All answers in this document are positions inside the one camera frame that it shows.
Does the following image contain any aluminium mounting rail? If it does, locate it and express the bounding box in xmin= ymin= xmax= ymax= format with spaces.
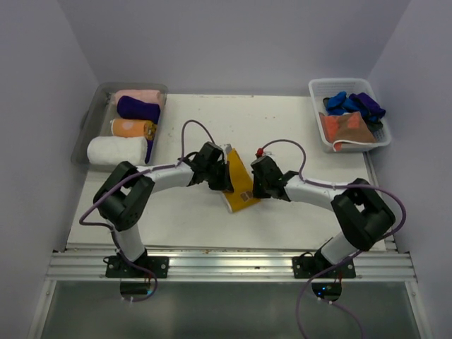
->
xmin=44 ymin=239 xmax=417 ymax=283

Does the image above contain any pink rolled towel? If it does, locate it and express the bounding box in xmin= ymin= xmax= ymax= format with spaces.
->
xmin=114 ymin=89 xmax=164 ymax=107

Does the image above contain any purple towel in basket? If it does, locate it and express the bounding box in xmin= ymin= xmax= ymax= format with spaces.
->
xmin=349 ymin=93 xmax=386 ymax=123

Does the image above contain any yellow bear towel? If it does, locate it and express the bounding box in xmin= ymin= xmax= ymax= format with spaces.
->
xmin=222 ymin=148 xmax=261 ymax=213

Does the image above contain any dark green towel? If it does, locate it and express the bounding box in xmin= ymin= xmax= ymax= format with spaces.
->
xmin=365 ymin=120 xmax=383 ymax=134

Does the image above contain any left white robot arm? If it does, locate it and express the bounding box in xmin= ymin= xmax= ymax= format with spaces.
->
xmin=93 ymin=142 xmax=234 ymax=279

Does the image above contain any blue towel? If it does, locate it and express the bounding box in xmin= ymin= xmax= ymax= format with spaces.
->
xmin=323 ymin=91 xmax=359 ymax=116

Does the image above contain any orange rolled towel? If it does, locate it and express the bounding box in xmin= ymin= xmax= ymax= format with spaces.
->
xmin=110 ymin=118 xmax=157 ymax=140

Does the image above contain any grey plastic tray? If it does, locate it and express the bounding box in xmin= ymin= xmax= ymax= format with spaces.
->
xmin=71 ymin=82 xmax=169 ymax=172

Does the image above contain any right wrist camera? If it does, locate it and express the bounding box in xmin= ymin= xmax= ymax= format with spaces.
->
xmin=256 ymin=148 xmax=273 ymax=158

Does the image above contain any brown orange towel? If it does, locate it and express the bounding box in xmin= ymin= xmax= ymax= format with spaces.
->
xmin=319 ymin=112 xmax=376 ymax=152

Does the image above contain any white rolled towel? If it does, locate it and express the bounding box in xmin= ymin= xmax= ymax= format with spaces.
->
xmin=86 ymin=136 xmax=147 ymax=166

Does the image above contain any white plastic basket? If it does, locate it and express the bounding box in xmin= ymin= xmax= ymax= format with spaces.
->
xmin=308 ymin=78 xmax=392 ymax=153

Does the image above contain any purple rolled towel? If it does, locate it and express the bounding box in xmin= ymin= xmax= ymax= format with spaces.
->
xmin=117 ymin=96 xmax=161 ymax=124

